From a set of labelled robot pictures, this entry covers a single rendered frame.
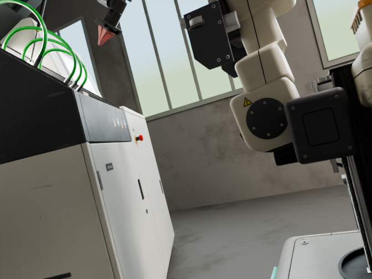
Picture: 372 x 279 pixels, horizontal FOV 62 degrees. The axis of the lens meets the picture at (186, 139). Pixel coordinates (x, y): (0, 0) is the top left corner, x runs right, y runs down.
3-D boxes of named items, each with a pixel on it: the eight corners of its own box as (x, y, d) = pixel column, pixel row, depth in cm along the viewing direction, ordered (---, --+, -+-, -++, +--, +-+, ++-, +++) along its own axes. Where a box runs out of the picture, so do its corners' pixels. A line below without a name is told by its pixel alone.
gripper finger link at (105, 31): (95, 41, 137) (104, 21, 135) (107, 49, 135) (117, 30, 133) (86, 37, 130) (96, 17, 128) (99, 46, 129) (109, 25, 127)
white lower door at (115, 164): (146, 363, 94) (91, 143, 94) (139, 365, 94) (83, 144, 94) (165, 272, 158) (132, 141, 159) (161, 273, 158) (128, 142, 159)
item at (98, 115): (91, 141, 96) (78, 91, 96) (77, 145, 96) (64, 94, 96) (130, 140, 158) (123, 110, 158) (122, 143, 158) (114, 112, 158)
